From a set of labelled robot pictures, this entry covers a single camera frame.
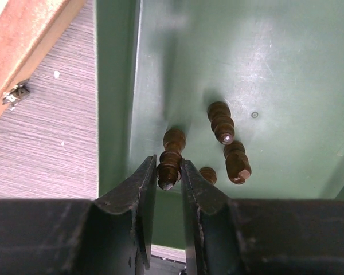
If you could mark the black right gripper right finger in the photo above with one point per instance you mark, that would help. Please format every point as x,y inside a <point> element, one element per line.
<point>258,236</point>

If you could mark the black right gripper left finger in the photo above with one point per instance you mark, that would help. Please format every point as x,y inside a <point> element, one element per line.
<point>109,235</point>

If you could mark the dark chess piece tall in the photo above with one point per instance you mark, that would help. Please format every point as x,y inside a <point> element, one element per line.
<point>169,168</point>

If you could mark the green piece tray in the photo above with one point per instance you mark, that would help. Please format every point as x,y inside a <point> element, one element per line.
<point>279,66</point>

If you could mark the dark chess piece in tray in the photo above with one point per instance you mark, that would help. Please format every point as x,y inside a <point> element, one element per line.
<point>221,122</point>
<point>208,174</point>

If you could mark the dark chess piece slotted top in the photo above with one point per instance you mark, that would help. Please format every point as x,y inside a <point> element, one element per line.
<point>237,163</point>

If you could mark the metal chessboard latch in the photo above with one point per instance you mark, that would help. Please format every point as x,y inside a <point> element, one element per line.
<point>17,94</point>

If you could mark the wooden chessboard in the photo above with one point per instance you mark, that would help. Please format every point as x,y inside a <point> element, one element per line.
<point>28,31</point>

